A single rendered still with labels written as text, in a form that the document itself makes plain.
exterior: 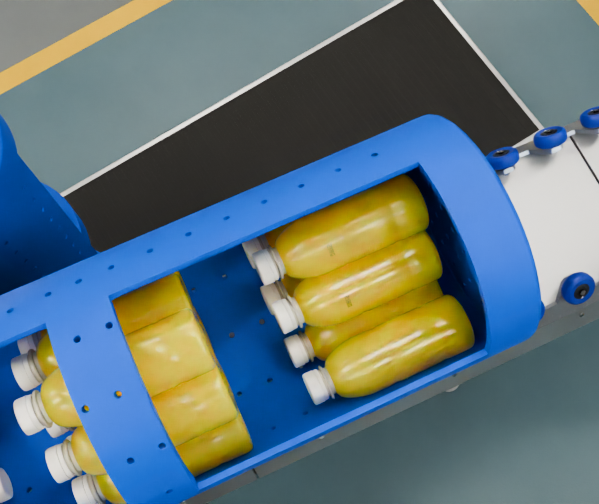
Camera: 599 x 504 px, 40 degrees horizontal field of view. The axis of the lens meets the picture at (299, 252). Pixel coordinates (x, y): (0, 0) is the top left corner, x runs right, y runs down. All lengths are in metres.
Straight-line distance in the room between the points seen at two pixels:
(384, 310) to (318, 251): 0.14
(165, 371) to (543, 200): 0.61
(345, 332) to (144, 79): 1.47
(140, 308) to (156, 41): 1.57
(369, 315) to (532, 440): 1.13
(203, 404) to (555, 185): 0.60
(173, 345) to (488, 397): 1.33
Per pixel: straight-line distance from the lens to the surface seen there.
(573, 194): 1.21
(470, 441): 2.04
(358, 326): 0.99
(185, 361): 0.84
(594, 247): 1.19
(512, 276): 0.85
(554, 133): 1.18
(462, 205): 0.83
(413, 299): 1.01
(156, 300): 0.89
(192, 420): 0.88
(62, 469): 0.91
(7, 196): 1.17
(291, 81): 2.12
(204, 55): 2.35
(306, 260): 0.90
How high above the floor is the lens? 2.00
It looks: 72 degrees down
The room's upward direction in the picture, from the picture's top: 2 degrees counter-clockwise
